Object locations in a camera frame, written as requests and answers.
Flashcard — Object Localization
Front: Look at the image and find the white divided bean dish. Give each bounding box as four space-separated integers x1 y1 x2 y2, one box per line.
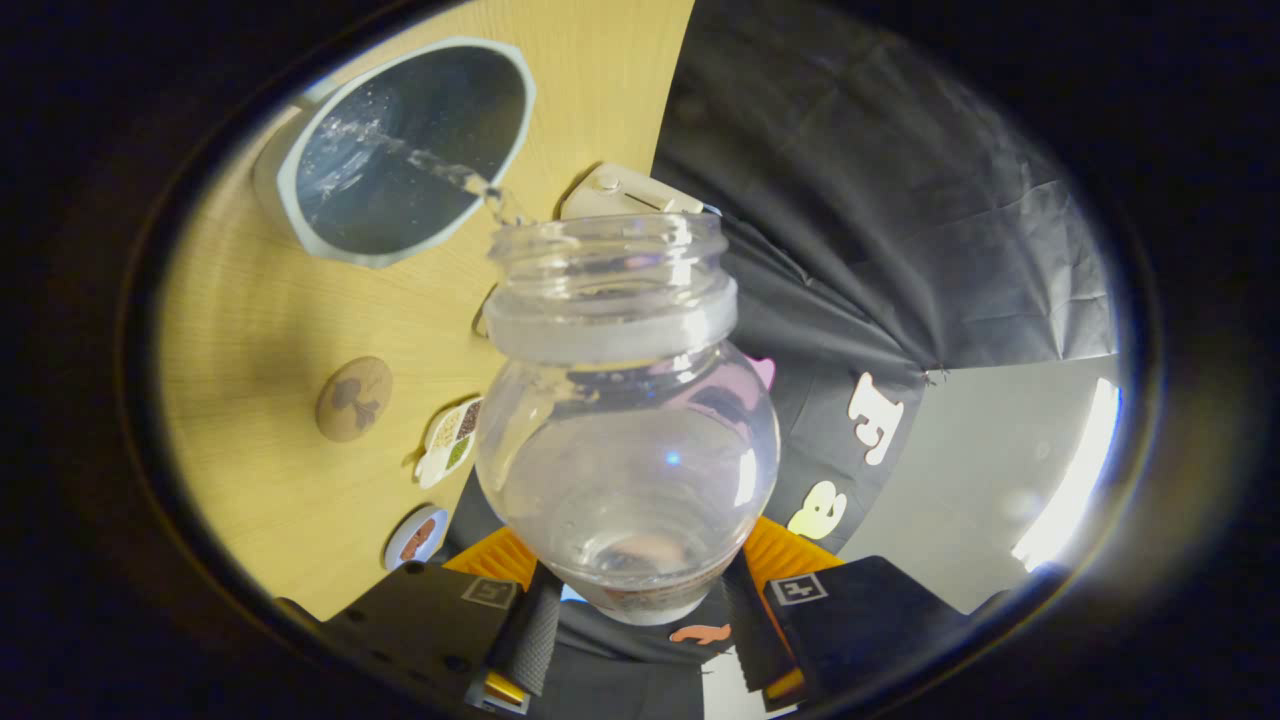
415 397 484 490

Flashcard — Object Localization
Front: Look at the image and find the black backdrop cloth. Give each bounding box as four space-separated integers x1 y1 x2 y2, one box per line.
440 0 1119 720

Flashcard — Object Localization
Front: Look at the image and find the clear plastic juice bottle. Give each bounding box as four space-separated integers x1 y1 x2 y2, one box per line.
475 212 781 627

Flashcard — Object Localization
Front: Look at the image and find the wooden table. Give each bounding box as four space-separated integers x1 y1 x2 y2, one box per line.
158 0 696 621

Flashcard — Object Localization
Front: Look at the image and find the round wooden coaster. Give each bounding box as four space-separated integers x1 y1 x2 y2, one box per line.
316 356 394 443

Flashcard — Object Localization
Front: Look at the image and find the white toaster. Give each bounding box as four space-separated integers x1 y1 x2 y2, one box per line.
560 163 706 221

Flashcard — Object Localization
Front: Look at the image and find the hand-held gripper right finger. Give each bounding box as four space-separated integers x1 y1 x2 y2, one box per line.
722 515 976 706

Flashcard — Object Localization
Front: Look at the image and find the pale green cup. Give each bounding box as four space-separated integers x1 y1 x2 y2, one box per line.
252 37 537 269

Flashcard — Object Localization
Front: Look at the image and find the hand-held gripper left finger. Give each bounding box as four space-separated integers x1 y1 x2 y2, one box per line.
320 528 566 713

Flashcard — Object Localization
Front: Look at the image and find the light blue plate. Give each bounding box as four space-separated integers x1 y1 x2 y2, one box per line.
384 505 450 571

